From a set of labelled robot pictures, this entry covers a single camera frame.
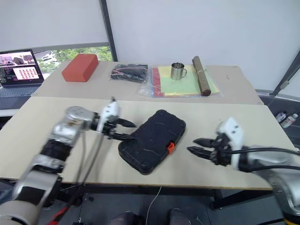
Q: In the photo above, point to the open laptop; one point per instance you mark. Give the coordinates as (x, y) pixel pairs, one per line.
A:
(21, 70)

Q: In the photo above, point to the stainless steel mug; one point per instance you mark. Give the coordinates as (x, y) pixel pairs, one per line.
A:
(177, 71)

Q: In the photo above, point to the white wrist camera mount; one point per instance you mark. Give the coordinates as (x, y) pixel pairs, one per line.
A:
(110, 111)
(234, 133)

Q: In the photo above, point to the black window frame post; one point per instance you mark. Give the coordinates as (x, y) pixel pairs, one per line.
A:
(109, 30)

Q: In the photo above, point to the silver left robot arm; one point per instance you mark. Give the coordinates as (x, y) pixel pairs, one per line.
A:
(44, 164)

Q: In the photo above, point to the black table frame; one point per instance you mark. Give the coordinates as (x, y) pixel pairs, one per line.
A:
(145, 190)

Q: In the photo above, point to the dark rounded grey shape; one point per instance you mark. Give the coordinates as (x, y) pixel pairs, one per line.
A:
(179, 216)
(124, 219)

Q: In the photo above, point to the black plastic tool case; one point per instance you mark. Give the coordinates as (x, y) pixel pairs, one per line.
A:
(154, 138)

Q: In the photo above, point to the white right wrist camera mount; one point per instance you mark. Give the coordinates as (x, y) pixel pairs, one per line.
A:
(234, 133)

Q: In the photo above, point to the clear bag of coloured sheets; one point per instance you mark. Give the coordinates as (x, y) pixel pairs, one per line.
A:
(180, 86)

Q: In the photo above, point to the red rectangular block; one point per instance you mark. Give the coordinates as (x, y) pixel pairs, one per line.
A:
(79, 68)

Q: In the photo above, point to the black diagonal strut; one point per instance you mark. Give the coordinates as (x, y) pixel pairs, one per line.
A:
(287, 72)

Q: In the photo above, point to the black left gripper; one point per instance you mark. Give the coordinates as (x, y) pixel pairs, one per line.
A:
(109, 127)

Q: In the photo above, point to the small plastic bottle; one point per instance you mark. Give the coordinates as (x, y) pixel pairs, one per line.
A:
(280, 117)
(289, 120)

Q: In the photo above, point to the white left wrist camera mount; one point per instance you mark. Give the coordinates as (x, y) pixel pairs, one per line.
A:
(110, 111)

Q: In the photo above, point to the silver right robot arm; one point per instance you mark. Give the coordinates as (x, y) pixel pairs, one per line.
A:
(269, 159)

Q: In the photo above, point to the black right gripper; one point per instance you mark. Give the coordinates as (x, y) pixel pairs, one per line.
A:
(221, 151)

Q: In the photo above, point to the brown rolled mat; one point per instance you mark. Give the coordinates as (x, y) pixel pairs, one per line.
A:
(201, 76)

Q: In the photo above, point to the clear bag of black items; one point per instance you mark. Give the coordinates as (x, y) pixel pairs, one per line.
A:
(129, 73)

